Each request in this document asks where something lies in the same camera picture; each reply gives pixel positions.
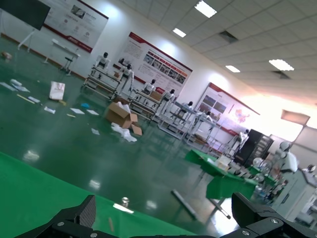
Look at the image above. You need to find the grey equipment cabinet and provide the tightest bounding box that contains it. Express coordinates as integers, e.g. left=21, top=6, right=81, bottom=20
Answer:
left=281, top=168, right=317, bottom=224

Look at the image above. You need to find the black monitor on stand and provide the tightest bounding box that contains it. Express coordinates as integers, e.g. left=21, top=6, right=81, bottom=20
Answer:
left=0, top=0, right=52, bottom=53

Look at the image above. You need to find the white desk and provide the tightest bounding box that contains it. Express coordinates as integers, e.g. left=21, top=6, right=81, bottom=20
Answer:
left=44, top=39, right=82, bottom=66

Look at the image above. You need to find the grey metal bar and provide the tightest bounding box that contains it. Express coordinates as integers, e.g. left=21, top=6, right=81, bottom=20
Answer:
left=170, top=189, right=198, bottom=221

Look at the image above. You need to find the ceiling light panel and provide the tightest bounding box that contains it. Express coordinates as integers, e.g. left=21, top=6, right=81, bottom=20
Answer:
left=268, top=59, right=295, bottom=71
left=172, top=27, right=187, bottom=38
left=224, top=64, right=241, bottom=73
left=194, top=0, right=218, bottom=19

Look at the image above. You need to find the table with green cloth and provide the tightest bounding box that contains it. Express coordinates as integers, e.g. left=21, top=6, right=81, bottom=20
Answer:
left=184, top=148, right=259, bottom=220

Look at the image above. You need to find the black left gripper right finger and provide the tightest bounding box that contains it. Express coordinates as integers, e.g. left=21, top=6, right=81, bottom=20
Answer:
left=222, top=192, right=317, bottom=238

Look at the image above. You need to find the white plastic wrap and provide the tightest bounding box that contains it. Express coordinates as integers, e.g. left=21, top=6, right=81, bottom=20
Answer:
left=110, top=122, right=138, bottom=143

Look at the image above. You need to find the studio light panel on stand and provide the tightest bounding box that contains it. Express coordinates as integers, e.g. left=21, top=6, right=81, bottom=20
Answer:
left=280, top=109, right=311, bottom=149

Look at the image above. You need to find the white humanoid robot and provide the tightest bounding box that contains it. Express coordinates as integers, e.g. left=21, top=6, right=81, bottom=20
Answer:
left=181, top=101, right=195, bottom=113
left=119, top=63, right=136, bottom=95
left=195, top=111, right=214, bottom=125
left=274, top=141, right=298, bottom=175
left=95, top=52, right=111, bottom=72
left=233, top=128, right=250, bottom=152
left=159, top=89, right=177, bottom=120
left=143, top=78, right=157, bottom=97

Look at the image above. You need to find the large open cardboard carton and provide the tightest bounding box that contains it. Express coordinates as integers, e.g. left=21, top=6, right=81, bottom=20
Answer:
left=106, top=97, right=139, bottom=129

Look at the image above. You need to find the black stool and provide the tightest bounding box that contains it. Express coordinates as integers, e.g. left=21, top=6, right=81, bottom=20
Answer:
left=58, top=56, right=73, bottom=75

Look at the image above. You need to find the black cabinet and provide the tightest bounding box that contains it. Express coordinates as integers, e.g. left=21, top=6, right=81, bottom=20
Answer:
left=234, top=128, right=275, bottom=166

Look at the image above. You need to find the green table cloth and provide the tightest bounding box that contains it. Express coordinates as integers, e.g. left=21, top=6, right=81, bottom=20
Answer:
left=0, top=151, right=199, bottom=238

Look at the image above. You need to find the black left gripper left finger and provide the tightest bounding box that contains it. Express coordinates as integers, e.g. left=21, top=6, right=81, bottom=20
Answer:
left=14, top=194, right=105, bottom=238

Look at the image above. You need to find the silver metal binder clip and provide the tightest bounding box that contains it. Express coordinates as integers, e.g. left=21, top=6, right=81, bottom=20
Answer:
left=113, top=196, right=136, bottom=214

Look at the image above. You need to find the red-bordered wall poster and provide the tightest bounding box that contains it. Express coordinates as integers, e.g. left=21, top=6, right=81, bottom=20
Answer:
left=112, top=31, right=194, bottom=89
left=195, top=82, right=261, bottom=132
left=43, top=0, right=110, bottom=54

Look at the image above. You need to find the white paper bag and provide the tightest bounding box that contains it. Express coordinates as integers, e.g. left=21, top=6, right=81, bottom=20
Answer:
left=49, top=81, right=66, bottom=101

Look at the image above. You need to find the metal pipe rack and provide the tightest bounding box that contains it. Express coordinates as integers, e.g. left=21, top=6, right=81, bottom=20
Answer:
left=128, top=89, right=162, bottom=122
left=82, top=64, right=125, bottom=103
left=158, top=101, right=223, bottom=149

